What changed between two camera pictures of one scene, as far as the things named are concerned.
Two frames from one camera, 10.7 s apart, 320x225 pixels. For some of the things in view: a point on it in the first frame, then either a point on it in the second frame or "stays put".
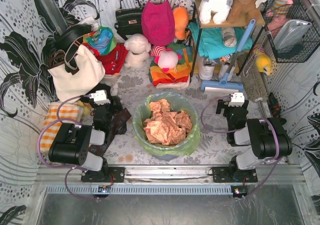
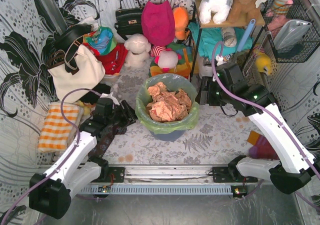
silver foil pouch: (290, 32) stays put
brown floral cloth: (119, 121) stays put
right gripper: (221, 106) -> (206, 91)
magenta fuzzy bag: (158, 22) stays put
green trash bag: (177, 102) -> (173, 82)
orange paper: (165, 127) -> (168, 106)
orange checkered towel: (50, 131) stays put
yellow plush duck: (263, 63) stays put
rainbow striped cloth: (179, 76) stays put
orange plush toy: (181, 20) stays put
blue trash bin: (165, 157) -> (171, 137)
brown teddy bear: (246, 1) stays put
